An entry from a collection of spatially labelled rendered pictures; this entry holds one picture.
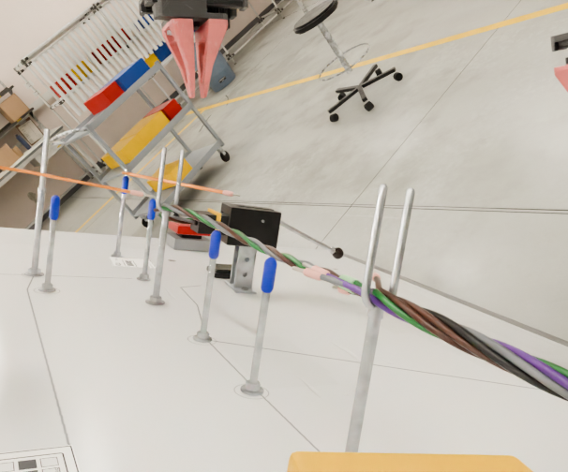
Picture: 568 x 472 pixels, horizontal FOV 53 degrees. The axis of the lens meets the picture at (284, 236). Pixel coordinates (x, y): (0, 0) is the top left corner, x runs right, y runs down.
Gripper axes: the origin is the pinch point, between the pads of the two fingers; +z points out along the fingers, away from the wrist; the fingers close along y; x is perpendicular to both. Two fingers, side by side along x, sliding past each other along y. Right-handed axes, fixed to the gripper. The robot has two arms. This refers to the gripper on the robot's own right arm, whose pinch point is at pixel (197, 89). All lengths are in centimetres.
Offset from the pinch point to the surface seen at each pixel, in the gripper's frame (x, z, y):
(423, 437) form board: -35.1, 22.5, 4.3
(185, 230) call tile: 17.7, 17.8, 1.0
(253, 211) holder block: -4.5, 12.7, 4.2
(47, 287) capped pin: -7.6, 17.6, -16.2
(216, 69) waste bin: 666, -79, 173
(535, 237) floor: 92, 43, 138
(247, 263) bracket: -3.3, 18.6, 3.7
